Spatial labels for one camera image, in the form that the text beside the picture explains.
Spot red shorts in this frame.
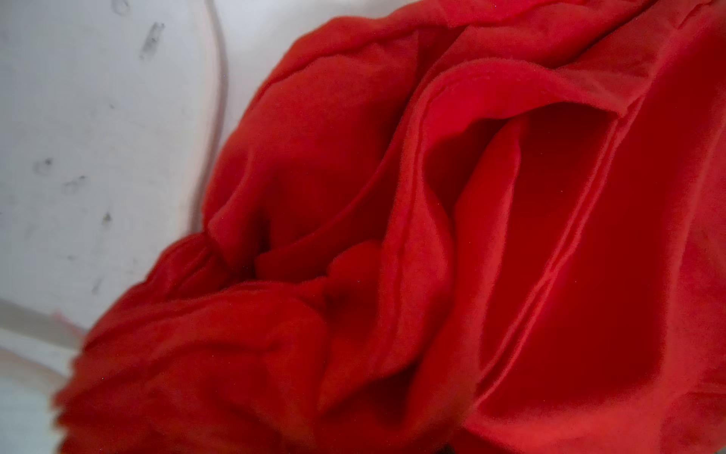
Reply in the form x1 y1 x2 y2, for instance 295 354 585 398
55 1 725 453

